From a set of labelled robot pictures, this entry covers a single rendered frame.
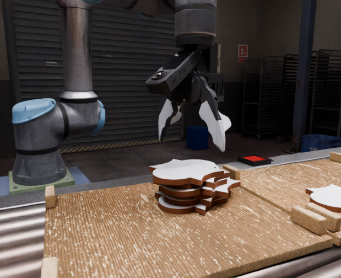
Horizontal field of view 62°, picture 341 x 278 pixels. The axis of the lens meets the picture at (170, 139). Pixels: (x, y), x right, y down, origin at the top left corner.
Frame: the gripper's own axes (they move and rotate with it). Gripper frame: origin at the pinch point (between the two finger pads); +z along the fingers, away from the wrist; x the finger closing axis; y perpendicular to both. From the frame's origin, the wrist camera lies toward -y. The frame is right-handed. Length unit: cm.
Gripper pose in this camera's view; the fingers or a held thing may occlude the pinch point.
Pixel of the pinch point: (186, 147)
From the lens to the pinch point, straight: 54.2
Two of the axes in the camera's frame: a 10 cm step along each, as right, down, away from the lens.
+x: -7.5, -1.2, 6.5
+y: 6.6, -1.4, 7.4
